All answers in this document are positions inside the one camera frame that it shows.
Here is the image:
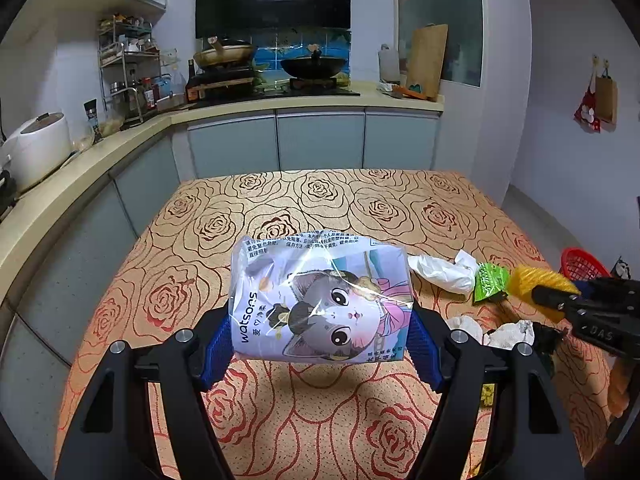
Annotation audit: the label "white rice cooker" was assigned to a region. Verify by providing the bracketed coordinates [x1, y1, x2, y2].
[0, 112, 72, 193]

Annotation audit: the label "cat print plastic packet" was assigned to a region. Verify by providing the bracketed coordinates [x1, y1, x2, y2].
[227, 234, 416, 365]

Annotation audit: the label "white plastic jug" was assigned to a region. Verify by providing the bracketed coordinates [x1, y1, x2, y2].
[378, 43, 401, 84]

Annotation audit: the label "green snack wrapper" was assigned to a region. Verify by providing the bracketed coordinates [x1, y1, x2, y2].
[472, 262, 511, 304]

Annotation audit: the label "black gas stove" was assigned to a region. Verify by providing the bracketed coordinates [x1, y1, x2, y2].
[186, 67, 361, 106]

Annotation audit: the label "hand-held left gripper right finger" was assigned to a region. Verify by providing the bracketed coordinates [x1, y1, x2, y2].
[406, 305, 586, 480]

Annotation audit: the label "brass frying pan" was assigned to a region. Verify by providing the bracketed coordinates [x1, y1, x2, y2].
[192, 36, 257, 68]

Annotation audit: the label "wooden cutting board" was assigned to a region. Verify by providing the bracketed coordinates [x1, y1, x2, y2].
[405, 23, 449, 102]

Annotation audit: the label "red hanging cloth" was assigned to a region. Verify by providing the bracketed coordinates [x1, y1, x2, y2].
[573, 75, 602, 134]

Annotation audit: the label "white crumpled plastic wrap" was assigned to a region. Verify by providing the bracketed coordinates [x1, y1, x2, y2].
[407, 250, 481, 295]

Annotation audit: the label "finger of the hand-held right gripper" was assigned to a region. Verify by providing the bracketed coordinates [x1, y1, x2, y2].
[574, 275, 640, 302]
[531, 284, 583, 318]

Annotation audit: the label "grey kitchen counter cabinets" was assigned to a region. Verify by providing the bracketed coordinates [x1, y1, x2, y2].
[0, 82, 445, 461]

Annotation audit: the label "black wok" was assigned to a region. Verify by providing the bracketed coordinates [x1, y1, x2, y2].
[279, 46, 348, 81]

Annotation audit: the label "rose pattern tablecloth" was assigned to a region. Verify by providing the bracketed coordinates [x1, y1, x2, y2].
[55, 167, 616, 480]

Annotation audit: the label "yellow round brush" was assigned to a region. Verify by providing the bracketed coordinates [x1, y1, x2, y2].
[509, 263, 581, 322]

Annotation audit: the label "red plastic basket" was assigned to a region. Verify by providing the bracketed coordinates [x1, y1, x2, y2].
[560, 247, 612, 281]

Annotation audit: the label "metal spice rack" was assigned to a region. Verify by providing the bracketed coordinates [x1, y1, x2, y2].
[97, 14, 176, 126]

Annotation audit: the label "frosted glass panel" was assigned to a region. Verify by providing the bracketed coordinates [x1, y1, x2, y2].
[396, 0, 484, 88]

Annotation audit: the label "brown hanging paper bag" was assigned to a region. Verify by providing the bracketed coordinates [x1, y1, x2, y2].
[595, 72, 618, 125]

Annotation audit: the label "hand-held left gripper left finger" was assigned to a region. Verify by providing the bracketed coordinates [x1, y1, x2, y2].
[52, 305, 236, 480]

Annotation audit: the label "white crumpled paper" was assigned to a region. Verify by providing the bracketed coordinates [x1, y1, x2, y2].
[447, 315, 483, 343]

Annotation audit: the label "person's right hand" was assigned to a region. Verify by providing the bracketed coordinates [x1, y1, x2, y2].
[607, 357, 632, 417]

